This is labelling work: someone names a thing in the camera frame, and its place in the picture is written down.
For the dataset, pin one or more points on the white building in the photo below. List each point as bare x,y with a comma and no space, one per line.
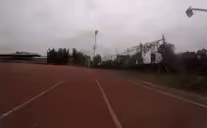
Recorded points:
147,55

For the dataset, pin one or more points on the floodlight pole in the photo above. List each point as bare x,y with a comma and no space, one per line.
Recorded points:
95,43

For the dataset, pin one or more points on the low flat-roofed building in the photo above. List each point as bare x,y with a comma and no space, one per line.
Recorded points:
14,55

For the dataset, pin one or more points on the row of dark trees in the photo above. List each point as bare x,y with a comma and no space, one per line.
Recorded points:
62,56

